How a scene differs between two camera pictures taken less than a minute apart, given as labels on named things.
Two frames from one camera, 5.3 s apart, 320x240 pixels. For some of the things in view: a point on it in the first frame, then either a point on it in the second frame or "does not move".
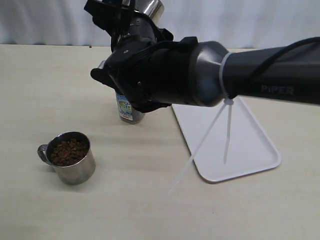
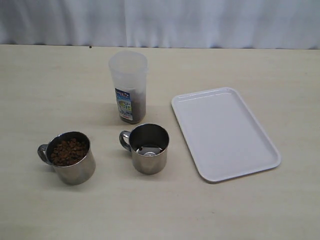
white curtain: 236,24 does not move
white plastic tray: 250,149 does not move
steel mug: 154,9 -> 148,143
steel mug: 71,155 does not move
